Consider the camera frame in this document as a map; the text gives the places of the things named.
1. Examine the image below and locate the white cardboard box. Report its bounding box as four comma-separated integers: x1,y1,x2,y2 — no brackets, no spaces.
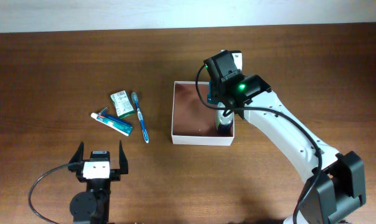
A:
171,81,235,146

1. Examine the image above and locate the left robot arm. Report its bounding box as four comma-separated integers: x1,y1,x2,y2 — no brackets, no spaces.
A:
68,142,128,224

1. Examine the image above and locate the blue white toothbrush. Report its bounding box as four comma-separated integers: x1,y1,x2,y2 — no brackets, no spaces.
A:
131,92,149,144

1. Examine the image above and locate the blue disposable razor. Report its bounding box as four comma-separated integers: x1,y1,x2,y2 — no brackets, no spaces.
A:
99,107,131,126

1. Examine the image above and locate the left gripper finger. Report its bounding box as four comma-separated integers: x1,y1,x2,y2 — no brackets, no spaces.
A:
118,141,128,174
69,141,84,164

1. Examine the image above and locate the green white soap box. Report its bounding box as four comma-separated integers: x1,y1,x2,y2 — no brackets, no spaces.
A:
110,90,134,119

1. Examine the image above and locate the clear spray bottle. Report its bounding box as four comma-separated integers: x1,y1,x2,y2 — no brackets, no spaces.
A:
215,110,234,136

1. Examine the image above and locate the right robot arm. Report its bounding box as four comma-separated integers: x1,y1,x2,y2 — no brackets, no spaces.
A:
202,50,367,224

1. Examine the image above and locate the green white toothpaste tube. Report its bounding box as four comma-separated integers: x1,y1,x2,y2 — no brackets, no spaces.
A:
90,113,133,136

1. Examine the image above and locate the blue mouthwash bottle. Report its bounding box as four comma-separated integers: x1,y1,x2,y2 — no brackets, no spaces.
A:
207,80,219,105

